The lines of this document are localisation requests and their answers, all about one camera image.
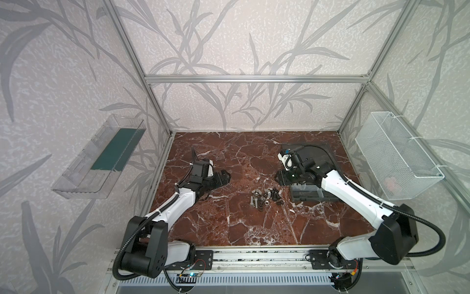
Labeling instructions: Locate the pile of screws and nuts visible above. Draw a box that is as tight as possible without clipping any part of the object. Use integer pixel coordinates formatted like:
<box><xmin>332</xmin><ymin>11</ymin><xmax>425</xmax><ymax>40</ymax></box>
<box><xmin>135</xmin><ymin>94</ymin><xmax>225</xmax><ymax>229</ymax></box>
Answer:
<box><xmin>250</xmin><ymin>188</ymin><xmax>285</xmax><ymax>212</ymax></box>

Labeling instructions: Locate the clear plastic organizer box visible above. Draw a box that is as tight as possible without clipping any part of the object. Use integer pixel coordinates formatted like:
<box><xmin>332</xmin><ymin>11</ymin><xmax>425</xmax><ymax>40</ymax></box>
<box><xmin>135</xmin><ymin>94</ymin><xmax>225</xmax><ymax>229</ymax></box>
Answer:
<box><xmin>275</xmin><ymin>143</ymin><xmax>349</xmax><ymax>202</ymax></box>

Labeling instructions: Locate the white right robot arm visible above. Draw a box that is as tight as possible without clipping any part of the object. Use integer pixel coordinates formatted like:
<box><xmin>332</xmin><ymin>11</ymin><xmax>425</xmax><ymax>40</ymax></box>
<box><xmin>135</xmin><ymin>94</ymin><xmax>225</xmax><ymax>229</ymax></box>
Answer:
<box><xmin>275</xmin><ymin>144</ymin><xmax>446</xmax><ymax>268</ymax></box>

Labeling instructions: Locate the aluminium rear crossbar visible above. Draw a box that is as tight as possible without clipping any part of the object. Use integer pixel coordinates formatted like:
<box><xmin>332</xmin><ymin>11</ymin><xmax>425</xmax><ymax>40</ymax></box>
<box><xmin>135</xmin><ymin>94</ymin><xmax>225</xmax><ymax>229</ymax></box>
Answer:
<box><xmin>144</xmin><ymin>75</ymin><xmax>368</xmax><ymax>84</ymax></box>

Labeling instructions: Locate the pink object in basket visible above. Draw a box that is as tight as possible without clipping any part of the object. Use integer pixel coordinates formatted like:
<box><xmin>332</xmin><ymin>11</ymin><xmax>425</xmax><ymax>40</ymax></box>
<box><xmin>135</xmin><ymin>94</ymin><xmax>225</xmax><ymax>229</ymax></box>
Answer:
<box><xmin>384</xmin><ymin>177</ymin><xmax>401</xmax><ymax>193</ymax></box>

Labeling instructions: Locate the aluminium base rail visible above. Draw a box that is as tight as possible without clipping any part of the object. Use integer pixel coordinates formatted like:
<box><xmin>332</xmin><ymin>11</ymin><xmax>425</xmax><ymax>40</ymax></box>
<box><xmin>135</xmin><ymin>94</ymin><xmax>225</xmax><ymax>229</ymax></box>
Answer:
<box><xmin>161</xmin><ymin>245</ymin><xmax>416</xmax><ymax>273</ymax></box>

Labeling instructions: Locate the clear wall shelf green bottom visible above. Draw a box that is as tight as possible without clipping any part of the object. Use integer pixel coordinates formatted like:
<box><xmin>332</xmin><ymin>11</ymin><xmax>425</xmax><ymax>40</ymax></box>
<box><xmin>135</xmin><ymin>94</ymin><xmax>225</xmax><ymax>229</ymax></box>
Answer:
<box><xmin>51</xmin><ymin>115</ymin><xmax>146</xmax><ymax>200</ymax></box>

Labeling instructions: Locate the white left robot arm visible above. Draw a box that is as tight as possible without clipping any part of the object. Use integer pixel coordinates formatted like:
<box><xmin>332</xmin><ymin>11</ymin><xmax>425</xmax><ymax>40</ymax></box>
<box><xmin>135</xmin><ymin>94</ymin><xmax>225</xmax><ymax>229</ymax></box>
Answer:
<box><xmin>112</xmin><ymin>159</ymin><xmax>231</xmax><ymax>281</ymax></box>

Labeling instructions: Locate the white wire mesh basket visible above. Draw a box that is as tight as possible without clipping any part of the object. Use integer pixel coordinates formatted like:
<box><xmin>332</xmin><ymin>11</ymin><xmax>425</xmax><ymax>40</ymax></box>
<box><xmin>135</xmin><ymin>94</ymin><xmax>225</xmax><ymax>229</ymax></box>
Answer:
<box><xmin>356</xmin><ymin>111</ymin><xmax>444</xmax><ymax>200</ymax></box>

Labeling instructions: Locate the aluminium frame post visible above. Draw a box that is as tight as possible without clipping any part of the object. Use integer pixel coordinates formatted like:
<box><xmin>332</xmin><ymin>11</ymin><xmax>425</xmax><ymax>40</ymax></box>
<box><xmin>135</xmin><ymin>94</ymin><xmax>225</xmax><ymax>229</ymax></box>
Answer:
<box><xmin>338</xmin><ymin>1</ymin><xmax>420</xmax><ymax>134</ymax></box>

